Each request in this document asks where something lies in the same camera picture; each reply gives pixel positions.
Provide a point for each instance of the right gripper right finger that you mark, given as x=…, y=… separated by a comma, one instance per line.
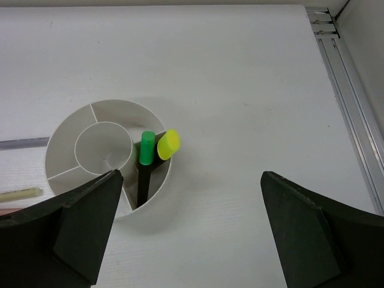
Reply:
x=322, y=242

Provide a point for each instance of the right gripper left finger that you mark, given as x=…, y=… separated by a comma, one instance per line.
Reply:
x=60, y=242

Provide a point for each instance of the green cap black highlighter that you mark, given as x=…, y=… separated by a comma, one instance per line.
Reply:
x=146, y=156

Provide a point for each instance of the yellow cap black highlighter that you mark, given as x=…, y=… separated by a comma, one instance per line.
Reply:
x=165, y=148

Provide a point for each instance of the dark pen in clear sleeve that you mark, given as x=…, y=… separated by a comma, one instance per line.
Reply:
x=24, y=143

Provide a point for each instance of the white round divided organizer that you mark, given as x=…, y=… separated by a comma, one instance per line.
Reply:
x=95, y=139

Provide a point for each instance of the aluminium frame rail right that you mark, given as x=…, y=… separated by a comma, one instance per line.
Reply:
x=353, y=102

